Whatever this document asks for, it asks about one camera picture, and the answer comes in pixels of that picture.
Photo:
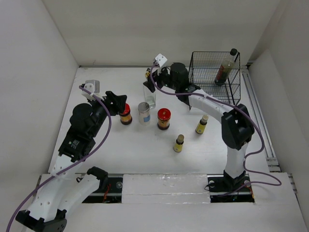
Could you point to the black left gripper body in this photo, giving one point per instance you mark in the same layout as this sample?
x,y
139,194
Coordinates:
x,y
100,112

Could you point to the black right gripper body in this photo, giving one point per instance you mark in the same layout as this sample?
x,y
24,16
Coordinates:
x,y
166,80

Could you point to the clear glass oil dispenser bottle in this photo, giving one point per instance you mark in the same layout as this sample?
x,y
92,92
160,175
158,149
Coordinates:
x,y
149,96

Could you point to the red lid jar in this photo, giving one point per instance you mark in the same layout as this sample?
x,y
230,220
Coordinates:
x,y
125,116
163,116

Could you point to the silver shaker can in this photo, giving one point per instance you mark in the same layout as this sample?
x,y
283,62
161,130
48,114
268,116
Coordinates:
x,y
144,113

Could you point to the tall dark sauce bottle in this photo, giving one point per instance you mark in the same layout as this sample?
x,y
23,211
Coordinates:
x,y
225,68

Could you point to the small yellow bottle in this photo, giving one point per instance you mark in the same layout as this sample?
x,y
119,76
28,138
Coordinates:
x,y
202,124
179,143

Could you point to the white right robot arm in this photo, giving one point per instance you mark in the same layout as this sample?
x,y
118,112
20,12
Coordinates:
x,y
237,127

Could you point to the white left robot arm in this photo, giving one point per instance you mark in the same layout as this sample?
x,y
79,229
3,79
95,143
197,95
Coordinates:
x,y
54,202

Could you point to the white foam block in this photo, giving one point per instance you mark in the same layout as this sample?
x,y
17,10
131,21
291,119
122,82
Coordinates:
x,y
165,189

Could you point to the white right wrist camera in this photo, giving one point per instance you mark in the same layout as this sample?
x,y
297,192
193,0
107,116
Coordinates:
x,y
160,60

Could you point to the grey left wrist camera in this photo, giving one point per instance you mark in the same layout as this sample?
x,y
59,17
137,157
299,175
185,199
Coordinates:
x,y
93,86

